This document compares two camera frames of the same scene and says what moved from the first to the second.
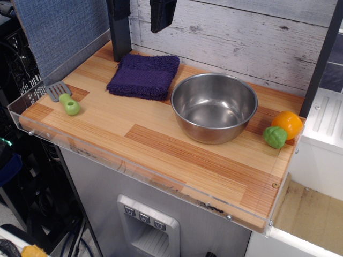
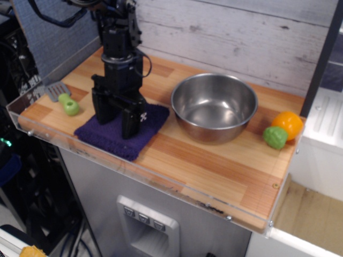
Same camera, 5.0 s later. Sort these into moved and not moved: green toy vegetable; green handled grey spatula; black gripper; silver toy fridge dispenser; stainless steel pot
Moved: black gripper
Not moved: green handled grey spatula; green toy vegetable; stainless steel pot; silver toy fridge dispenser
